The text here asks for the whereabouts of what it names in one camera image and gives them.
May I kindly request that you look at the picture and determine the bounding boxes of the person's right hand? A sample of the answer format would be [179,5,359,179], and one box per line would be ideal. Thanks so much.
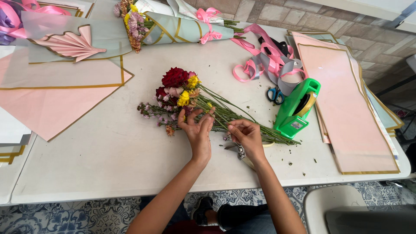
[226,119,266,163]

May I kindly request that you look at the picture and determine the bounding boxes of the person's left hand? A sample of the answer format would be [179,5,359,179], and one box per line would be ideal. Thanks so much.
[177,107,216,163]

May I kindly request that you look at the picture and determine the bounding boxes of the bunch of mixed cut flowers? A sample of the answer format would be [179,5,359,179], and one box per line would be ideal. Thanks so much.
[136,67,301,146]

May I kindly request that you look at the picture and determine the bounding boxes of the green tape dispenser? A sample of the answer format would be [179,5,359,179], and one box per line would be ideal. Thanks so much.
[273,78,322,140]

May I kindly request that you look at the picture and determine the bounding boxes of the person's black shoe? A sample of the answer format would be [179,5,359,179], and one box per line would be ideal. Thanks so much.
[190,196,214,226]

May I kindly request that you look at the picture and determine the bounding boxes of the grey satin ribbon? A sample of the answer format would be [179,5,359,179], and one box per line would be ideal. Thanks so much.
[250,52,305,97]

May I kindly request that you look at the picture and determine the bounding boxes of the person's dark trousers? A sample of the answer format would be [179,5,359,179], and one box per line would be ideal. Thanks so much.
[139,195,277,234]

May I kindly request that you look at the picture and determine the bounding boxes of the pink satin ribbon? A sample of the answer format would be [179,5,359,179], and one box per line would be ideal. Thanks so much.
[229,23,307,83]

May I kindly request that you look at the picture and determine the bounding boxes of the black ribbon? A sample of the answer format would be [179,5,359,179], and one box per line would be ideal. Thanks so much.
[258,36,292,58]

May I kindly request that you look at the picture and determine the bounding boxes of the stack of pink wrapping sheets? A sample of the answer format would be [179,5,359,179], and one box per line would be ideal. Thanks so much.
[286,29,405,175]

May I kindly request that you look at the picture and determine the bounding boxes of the bouquet in pale green wrap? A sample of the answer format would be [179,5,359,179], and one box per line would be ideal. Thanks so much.
[113,0,245,54]

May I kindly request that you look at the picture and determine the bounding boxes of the white plastic chair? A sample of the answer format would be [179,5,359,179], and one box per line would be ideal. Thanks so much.
[302,184,416,234]

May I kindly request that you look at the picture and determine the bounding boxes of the bouquet in white wrap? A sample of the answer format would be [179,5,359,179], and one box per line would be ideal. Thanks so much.
[132,0,225,26]

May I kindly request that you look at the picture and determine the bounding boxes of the translucent green wrapping sheet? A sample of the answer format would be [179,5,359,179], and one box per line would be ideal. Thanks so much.
[21,11,133,65]

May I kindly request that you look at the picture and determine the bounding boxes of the pink gold-edged wrapping sheet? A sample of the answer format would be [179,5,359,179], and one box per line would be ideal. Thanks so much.
[0,45,135,142]

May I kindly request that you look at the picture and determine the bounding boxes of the pink fan-folded paper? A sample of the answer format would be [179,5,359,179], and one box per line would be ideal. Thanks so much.
[29,25,107,63]

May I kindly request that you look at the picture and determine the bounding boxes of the white shelf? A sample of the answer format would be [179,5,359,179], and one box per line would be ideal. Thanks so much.
[305,0,416,34]

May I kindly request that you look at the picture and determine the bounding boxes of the stack of white papers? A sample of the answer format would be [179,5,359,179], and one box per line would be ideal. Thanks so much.
[0,107,33,167]

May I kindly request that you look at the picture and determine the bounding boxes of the heap of pink purple ribbons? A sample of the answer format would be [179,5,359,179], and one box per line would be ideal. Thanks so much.
[0,0,73,45]

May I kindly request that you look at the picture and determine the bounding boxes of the cream-handled pruning shears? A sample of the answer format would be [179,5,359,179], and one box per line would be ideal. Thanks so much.
[224,136,275,170]

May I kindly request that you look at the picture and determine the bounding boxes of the blue-handled scissors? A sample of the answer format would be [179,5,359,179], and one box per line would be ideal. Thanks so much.
[266,86,285,105]

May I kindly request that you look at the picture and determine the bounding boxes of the black metal frame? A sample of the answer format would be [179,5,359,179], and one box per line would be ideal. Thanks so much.
[374,74,416,147]

